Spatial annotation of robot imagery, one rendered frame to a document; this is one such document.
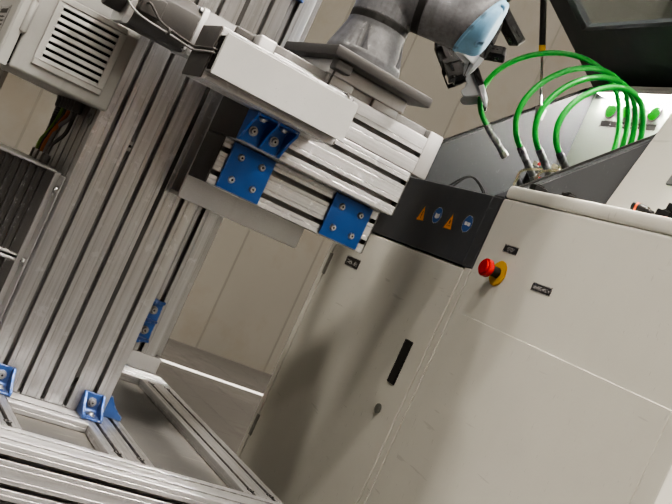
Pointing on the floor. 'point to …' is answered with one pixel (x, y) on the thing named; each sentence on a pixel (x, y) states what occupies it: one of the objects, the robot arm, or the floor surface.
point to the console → (551, 365)
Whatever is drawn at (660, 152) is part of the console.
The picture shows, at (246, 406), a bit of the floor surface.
